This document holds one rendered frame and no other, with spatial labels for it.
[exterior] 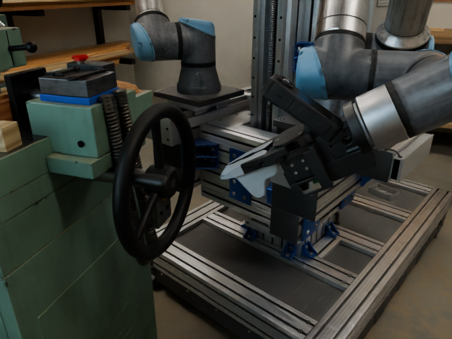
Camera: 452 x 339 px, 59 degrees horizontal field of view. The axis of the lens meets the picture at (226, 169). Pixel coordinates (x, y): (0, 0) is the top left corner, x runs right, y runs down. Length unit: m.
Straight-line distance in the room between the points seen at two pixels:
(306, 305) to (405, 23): 0.87
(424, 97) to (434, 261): 1.63
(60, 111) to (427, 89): 0.55
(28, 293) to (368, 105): 0.63
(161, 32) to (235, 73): 2.93
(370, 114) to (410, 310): 1.34
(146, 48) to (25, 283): 0.78
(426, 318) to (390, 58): 1.31
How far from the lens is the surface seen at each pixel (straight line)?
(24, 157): 0.72
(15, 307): 0.79
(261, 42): 1.26
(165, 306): 1.66
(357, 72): 0.60
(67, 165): 0.73
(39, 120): 0.76
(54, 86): 0.73
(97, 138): 0.70
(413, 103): 0.51
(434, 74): 0.52
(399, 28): 0.98
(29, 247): 0.77
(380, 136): 0.51
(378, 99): 0.51
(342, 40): 0.61
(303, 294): 1.40
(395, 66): 0.60
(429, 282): 1.95
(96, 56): 3.69
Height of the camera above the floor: 1.13
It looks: 25 degrees down
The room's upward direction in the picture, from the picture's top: straight up
